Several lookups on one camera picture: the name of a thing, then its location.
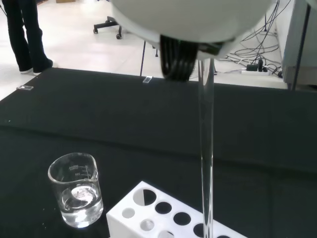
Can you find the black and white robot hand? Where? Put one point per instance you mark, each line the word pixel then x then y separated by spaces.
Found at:
pixel 185 17

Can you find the white test tube rack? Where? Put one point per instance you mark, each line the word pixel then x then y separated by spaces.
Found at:
pixel 119 220

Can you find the black tripod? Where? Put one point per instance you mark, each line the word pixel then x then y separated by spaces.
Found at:
pixel 142 59

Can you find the clear tape piece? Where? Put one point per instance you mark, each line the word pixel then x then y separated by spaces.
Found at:
pixel 24 87
pixel 147 79

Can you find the black office chair base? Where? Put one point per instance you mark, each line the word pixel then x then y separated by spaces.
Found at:
pixel 109 24

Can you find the black plug-in adapter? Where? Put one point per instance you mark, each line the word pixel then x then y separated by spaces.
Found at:
pixel 252 67

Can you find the white power strip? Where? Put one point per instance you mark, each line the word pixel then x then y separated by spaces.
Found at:
pixel 255 73

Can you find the grey cabinet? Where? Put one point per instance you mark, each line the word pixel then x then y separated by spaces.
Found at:
pixel 299 49

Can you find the black bench cloth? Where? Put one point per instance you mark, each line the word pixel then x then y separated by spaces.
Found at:
pixel 123 119

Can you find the person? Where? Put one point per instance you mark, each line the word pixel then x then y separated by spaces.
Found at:
pixel 15 24

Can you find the clear glass beaker with water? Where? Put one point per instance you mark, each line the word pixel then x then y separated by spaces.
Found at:
pixel 81 213

